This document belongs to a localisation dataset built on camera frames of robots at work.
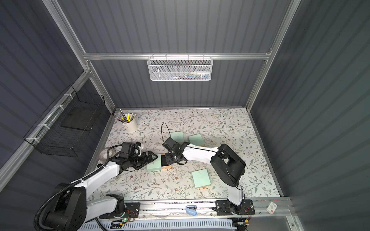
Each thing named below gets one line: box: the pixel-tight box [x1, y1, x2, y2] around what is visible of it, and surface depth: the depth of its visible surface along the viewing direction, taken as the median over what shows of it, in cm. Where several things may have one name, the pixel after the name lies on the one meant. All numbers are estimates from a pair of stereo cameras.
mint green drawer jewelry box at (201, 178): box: [191, 168, 212, 189], surface depth 83 cm
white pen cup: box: [121, 113, 139, 133], surface depth 103 cm
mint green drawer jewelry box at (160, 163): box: [146, 153, 172, 171], surface depth 88 cm
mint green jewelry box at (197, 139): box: [187, 133, 205, 147], surface depth 101 cm
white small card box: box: [265, 201, 278, 215], surface depth 75 cm
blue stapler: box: [185, 205, 198, 217], surface depth 74 cm
